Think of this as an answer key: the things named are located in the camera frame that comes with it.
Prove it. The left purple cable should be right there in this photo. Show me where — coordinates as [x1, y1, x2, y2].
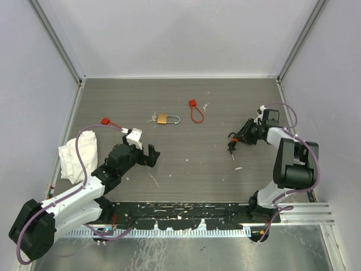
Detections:
[16, 126, 130, 265]

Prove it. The red cable padlock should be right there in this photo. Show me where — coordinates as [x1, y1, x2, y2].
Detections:
[188, 98, 204, 124]
[100, 117, 123, 131]

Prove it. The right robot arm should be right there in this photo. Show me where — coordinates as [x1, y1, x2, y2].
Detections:
[234, 106, 320, 222]

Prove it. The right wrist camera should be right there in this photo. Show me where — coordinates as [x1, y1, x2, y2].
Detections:
[254, 105, 266, 125]

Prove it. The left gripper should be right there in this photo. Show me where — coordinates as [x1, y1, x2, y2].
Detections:
[118, 135, 159, 176]

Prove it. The black orange key bunch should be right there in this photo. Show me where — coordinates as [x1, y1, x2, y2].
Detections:
[227, 132, 242, 160]

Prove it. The brass padlock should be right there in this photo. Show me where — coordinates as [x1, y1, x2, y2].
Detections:
[148, 112, 181, 125]

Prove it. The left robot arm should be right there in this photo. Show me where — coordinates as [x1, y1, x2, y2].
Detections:
[8, 136, 160, 265]

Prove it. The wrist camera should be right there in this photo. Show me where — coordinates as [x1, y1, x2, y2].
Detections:
[254, 105, 266, 125]
[121, 128, 143, 150]

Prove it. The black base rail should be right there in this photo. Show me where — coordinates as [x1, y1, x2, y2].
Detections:
[98, 202, 276, 230]

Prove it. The purple cable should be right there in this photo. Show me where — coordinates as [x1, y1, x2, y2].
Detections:
[259, 102, 322, 243]
[16, 126, 130, 265]

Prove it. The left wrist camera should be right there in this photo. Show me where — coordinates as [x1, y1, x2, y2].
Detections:
[121, 128, 143, 150]

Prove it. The slotted cable duct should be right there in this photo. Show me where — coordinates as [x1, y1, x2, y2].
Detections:
[64, 226, 251, 238]

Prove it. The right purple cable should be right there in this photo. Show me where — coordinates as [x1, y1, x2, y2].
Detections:
[259, 102, 322, 243]

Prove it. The white cloth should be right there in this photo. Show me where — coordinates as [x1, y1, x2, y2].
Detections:
[58, 130, 99, 184]

